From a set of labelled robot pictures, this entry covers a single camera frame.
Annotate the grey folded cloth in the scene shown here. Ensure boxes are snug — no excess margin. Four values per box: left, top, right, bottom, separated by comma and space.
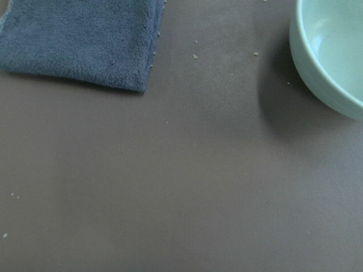
1, 1, 165, 92

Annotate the light green bowl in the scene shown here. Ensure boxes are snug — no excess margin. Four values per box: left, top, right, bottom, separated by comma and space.
289, 1, 362, 120

